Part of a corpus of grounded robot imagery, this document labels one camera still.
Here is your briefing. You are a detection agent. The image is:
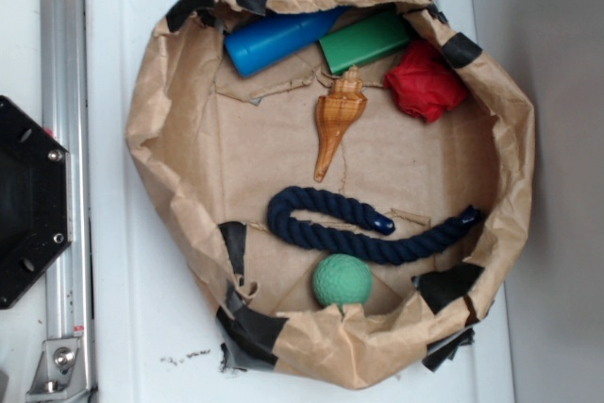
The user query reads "orange spiral sea shell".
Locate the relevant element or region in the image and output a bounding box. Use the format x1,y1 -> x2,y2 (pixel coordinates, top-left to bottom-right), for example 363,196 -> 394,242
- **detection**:
314,66 -> 367,182

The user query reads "brown paper bag bin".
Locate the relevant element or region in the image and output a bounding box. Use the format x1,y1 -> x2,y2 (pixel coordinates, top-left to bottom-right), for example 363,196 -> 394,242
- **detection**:
126,0 -> 535,389

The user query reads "green dimpled ball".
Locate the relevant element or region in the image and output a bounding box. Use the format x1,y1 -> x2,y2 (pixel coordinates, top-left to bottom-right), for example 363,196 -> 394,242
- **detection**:
312,254 -> 373,307

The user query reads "green rectangular block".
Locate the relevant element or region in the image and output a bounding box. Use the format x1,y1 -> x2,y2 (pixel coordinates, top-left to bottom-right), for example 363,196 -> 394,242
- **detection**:
319,9 -> 411,76

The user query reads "blue plastic bottle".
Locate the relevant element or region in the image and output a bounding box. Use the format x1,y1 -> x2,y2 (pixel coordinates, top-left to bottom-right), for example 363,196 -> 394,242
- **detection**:
224,7 -> 348,77

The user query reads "red crumpled cloth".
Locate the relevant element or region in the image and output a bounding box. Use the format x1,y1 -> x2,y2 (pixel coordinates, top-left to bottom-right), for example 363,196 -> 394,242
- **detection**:
383,40 -> 469,124

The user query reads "navy blue rope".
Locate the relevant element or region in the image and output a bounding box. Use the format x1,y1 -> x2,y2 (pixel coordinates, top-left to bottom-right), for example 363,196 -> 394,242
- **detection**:
266,185 -> 484,266

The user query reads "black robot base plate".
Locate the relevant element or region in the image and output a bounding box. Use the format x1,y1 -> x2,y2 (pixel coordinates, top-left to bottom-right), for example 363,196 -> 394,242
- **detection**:
0,96 -> 71,310

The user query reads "aluminium extrusion rail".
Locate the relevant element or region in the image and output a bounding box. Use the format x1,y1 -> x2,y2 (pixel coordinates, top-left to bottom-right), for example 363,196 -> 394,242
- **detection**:
41,0 -> 98,402

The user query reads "metal corner bracket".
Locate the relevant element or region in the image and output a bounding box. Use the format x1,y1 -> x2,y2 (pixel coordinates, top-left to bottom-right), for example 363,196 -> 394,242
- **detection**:
25,337 -> 88,402

